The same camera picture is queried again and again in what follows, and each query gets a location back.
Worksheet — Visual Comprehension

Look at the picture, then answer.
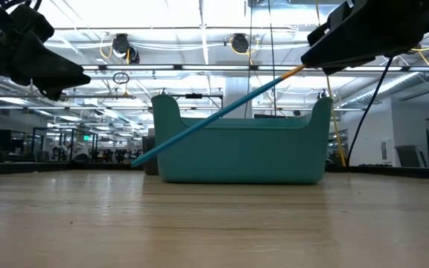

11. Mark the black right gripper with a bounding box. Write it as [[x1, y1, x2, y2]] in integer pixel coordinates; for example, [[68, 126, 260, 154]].
[[300, 0, 429, 76]]

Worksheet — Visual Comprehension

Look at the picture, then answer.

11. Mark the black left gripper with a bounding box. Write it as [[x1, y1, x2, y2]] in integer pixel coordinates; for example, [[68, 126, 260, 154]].
[[0, 3, 92, 101]]

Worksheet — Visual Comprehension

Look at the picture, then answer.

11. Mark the teal plastic bin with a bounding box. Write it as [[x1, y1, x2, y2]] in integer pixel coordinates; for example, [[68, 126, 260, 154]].
[[150, 94, 334, 185]]

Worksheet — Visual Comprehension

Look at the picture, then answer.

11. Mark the gray chair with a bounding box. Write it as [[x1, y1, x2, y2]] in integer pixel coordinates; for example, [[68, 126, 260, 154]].
[[394, 144, 428, 168]]

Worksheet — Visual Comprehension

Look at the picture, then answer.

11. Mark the black hanging cable loop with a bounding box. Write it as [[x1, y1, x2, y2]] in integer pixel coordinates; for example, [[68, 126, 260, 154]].
[[112, 71, 130, 85]]

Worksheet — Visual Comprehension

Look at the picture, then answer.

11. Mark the yellow cable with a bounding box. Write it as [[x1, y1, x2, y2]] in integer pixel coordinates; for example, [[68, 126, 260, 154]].
[[314, 0, 348, 168]]

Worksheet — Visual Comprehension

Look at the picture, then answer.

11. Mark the black ceiling cable reel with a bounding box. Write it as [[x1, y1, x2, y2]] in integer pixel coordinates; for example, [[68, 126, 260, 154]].
[[112, 33, 130, 55], [231, 32, 250, 54]]

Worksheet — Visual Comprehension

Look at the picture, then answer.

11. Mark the black gantry frame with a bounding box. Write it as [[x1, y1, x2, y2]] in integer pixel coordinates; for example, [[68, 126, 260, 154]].
[[162, 92, 225, 117]]

